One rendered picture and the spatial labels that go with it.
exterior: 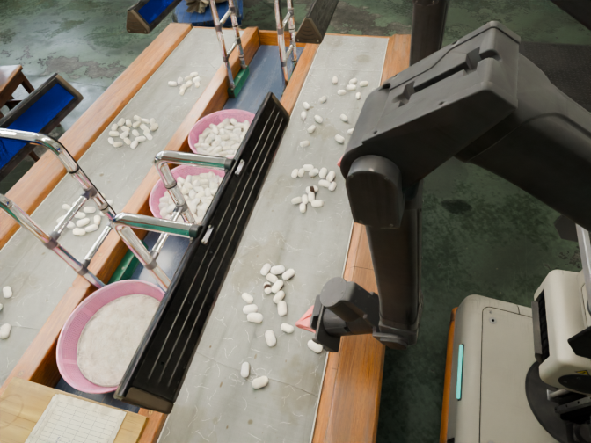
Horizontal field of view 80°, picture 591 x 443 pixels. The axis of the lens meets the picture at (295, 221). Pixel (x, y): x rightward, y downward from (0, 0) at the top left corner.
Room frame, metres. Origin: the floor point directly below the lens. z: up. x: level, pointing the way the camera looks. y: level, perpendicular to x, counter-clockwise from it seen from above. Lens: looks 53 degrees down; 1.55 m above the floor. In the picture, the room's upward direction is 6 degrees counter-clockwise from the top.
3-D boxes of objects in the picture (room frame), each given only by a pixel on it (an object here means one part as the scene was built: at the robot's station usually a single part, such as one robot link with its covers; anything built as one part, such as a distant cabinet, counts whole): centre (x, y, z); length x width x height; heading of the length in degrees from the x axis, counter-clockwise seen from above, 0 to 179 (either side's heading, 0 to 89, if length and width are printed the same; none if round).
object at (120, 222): (0.42, 0.20, 0.90); 0.20 x 0.19 x 0.45; 161
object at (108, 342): (0.32, 0.45, 0.71); 0.22 x 0.22 x 0.06
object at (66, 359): (0.32, 0.45, 0.72); 0.27 x 0.27 x 0.10
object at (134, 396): (0.39, 0.12, 1.08); 0.62 x 0.08 x 0.07; 161
